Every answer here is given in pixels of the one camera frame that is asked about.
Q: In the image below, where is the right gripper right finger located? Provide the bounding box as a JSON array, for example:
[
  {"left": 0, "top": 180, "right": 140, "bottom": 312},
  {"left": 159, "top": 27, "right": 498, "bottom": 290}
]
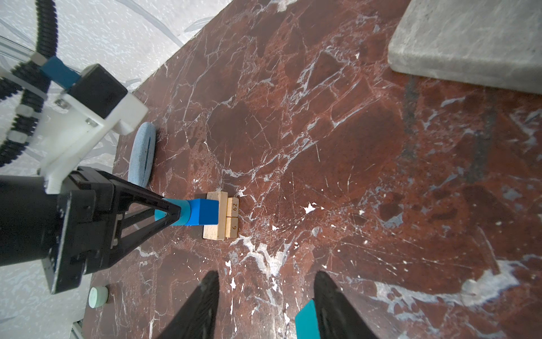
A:
[{"left": 313, "top": 271, "right": 378, "bottom": 339}]

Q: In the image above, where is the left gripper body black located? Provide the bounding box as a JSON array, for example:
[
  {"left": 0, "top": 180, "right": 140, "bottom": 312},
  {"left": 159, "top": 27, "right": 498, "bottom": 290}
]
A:
[{"left": 1, "top": 167, "right": 114, "bottom": 295}]

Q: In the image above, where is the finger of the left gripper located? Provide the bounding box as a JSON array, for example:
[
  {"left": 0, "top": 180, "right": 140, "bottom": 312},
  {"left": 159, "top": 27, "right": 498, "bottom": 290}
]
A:
[{"left": 107, "top": 175, "right": 178, "bottom": 268}]

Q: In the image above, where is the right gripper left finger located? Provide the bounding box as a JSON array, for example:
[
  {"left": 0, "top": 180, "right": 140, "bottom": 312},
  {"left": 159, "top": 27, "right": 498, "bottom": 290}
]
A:
[{"left": 158, "top": 271, "right": 220, "bottom": 338}]

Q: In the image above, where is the teal triangular roof block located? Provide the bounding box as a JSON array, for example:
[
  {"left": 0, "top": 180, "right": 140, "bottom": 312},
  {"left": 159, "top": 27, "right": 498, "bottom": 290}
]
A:
[{"left": 294, "top": 299, "right": 320, "bottom": 339}]

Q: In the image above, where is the teal cylinder block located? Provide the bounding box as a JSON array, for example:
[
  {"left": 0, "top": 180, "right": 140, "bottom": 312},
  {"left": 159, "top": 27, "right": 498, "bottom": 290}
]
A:
[{"left": 154, "top": 199, "right": 192, "bottom": 226}]

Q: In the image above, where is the blue cube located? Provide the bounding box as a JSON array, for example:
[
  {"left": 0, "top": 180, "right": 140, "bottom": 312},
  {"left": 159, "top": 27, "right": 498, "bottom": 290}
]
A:
[{"left": 186, "top": 199, "right": 220, "bottom": 226}]

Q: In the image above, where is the light wood block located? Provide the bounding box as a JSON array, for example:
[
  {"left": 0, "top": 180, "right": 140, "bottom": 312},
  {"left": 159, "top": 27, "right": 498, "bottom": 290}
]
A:
[
  {"left": 225, "top": 197, "right": 239, "bottom": 239},
  {"left": 203, "top": 191, "right": 228, "bottom": 240}
]

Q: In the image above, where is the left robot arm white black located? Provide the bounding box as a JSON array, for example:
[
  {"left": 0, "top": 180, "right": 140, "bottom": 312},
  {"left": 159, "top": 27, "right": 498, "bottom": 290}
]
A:
[{"left": 1, "top": 1, "right": 182, "bottom": 294}]

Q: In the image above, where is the grey rectangular sponge block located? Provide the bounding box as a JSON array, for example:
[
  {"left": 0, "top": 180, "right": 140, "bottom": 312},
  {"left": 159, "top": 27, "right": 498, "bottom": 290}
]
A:
[{"left": 388, "top": 1, "right": 541, "bottom": 94}]

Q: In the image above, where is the grey-blue glasses case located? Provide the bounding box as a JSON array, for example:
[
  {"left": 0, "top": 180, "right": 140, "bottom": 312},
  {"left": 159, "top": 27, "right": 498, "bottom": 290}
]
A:
[{"left": 128, "top": 122, "right": 157, "bottom": 187}]

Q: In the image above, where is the pale green round disc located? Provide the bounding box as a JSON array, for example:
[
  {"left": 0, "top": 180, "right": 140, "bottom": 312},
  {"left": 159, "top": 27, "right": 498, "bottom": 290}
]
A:
[{"left": 88, "top": 286, "right": 110, "bottom": 309}]

